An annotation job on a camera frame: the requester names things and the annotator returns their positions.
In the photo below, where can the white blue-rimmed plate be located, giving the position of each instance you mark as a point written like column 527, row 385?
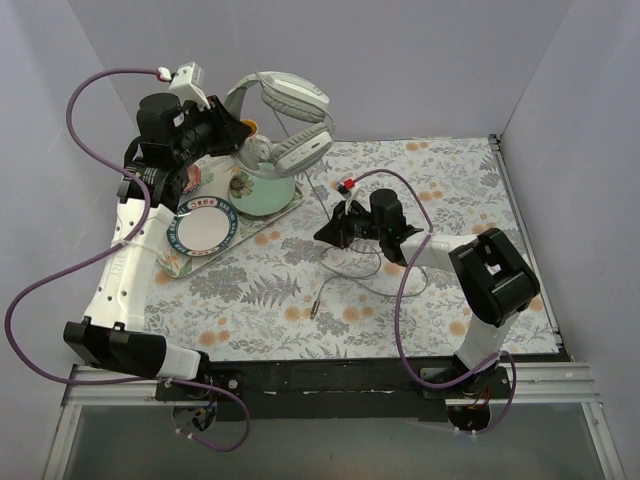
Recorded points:
column 203, row 226

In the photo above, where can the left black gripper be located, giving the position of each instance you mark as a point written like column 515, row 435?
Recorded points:
column 218, row 129

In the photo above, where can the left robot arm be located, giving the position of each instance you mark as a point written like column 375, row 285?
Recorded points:
column 111, row 334

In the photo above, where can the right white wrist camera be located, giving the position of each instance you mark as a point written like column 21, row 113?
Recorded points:
column 348, row 187

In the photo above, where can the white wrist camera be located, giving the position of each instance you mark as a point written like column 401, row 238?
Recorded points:
column 186, row 85
column 348, row 187

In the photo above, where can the leaf print tray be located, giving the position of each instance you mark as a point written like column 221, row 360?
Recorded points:
column 216, row 173

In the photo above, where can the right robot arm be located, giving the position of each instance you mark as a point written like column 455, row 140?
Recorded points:
column 497, row 283

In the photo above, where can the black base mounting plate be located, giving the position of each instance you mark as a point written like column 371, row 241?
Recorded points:
column 331, row 389

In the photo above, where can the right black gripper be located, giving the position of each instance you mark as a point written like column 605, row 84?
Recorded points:
column 347, row 226

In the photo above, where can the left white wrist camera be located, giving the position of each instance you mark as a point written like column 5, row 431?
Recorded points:
column 186, row 85

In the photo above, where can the green floral plate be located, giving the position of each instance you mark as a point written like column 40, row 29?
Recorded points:
column 258, row 197

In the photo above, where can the aluminium frame rail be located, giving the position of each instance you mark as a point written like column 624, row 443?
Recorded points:
column 543, row 421

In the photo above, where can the white floral mug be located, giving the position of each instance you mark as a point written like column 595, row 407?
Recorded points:
column 255, row 150

